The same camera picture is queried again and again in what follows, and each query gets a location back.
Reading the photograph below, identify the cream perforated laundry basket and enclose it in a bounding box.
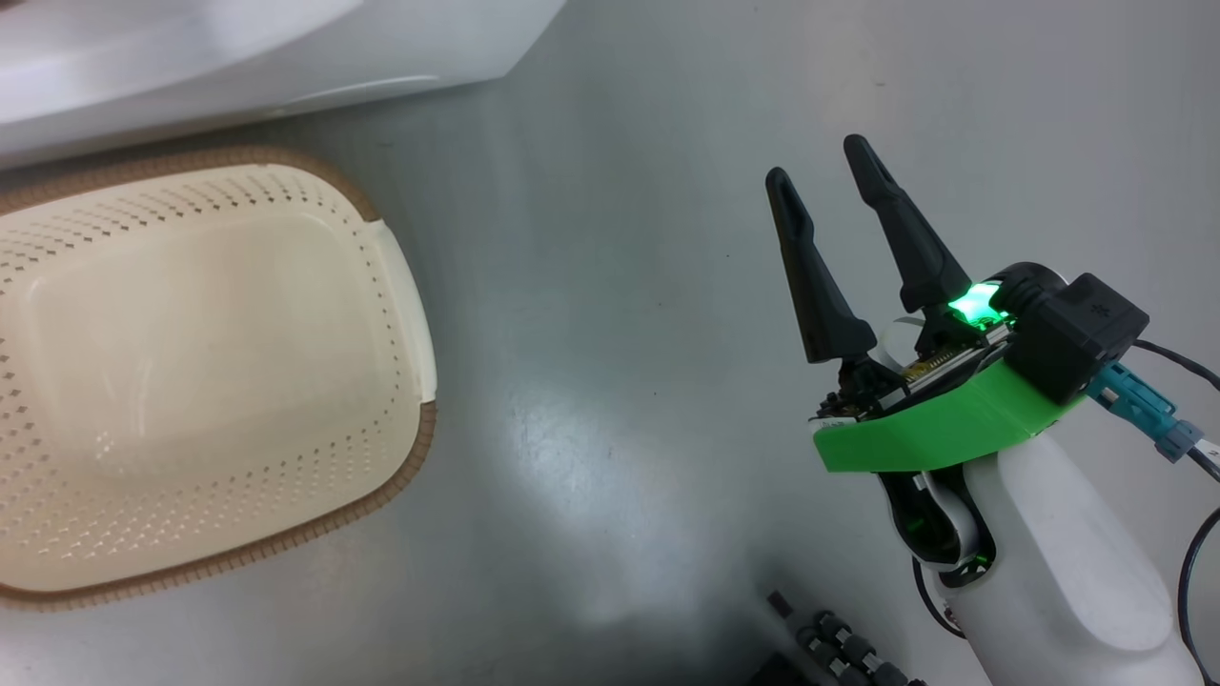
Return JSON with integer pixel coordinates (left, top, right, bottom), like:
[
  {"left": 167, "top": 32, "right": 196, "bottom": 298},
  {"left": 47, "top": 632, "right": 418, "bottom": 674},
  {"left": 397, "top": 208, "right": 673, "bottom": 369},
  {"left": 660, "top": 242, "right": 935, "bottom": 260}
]
[{"left": 0, "top": 145, "right": 439, "bottom": 611}]

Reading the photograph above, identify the black cable with teal plug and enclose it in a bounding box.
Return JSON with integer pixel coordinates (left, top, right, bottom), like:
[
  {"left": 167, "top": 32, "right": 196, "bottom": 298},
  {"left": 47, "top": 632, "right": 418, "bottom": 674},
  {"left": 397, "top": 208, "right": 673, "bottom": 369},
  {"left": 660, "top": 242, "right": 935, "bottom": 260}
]
[{"left": 1087, "top": 338, "right": 1220, "bottom": 686}]

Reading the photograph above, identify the white washing machine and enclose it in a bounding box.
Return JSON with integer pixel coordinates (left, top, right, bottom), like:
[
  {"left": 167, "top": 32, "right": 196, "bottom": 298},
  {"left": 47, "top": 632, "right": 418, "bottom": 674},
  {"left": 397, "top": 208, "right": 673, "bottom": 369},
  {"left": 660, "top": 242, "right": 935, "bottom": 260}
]
[{"left": 0, "top": 0, "right": 568, "bottom": 171}]

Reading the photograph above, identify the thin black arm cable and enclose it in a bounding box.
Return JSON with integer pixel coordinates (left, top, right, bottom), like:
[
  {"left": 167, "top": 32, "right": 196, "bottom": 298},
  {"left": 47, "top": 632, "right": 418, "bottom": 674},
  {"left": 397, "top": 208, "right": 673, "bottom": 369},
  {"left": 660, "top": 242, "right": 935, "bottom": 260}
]
[{"left": 910, "top": 557, "right": 964, "bottom": 639}]

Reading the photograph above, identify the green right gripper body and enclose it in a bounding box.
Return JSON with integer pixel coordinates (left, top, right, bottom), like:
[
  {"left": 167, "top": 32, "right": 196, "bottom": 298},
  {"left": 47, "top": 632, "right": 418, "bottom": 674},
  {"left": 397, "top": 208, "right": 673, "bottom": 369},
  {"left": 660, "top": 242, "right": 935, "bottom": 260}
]
[{"left": 812, "top": 281, "right": 1088, "bottom": 474}]

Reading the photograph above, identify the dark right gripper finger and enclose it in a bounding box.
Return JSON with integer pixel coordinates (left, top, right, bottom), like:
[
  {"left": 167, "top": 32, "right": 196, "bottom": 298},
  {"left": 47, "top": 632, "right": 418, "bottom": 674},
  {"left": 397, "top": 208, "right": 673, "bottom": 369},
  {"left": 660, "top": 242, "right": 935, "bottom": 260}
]
[
  {"left": 843, "top": 133, "right": 971, "bottom": 315},
  {"left": 764, "top": 167, "right": 902, "bottom": 406}
]

